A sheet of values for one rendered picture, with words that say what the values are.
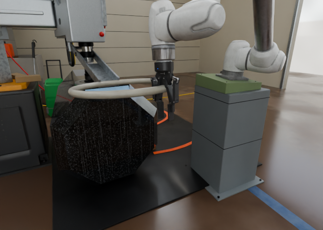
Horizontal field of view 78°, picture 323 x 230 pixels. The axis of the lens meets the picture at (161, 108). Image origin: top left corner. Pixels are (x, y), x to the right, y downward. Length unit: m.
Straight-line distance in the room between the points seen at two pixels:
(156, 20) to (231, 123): 0.94
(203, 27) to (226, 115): 0.87
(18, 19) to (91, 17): 0.85
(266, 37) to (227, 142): 0.72
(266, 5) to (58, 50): 6.22
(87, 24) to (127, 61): 5.78
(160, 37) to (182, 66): 7.42
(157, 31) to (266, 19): 0.70
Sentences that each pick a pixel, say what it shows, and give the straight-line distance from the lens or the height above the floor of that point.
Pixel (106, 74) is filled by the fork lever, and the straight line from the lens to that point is 1.32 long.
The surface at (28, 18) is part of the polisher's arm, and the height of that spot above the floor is 1.32.
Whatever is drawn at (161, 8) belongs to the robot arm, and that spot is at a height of 1.23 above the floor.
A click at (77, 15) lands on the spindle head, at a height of 1.28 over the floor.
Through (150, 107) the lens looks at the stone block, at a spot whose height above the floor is 0.62.
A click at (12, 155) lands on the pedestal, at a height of 0.17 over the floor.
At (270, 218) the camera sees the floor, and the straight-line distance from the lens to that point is 1.69.
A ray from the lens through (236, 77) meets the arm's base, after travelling 1.55.
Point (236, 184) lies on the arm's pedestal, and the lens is 1.82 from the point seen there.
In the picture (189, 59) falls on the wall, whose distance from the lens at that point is 8.30.
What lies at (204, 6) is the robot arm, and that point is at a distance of 0.65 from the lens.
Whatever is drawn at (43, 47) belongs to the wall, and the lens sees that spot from 6.90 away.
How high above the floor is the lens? 1.12
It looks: 18 degrees down
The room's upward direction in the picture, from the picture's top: straight up
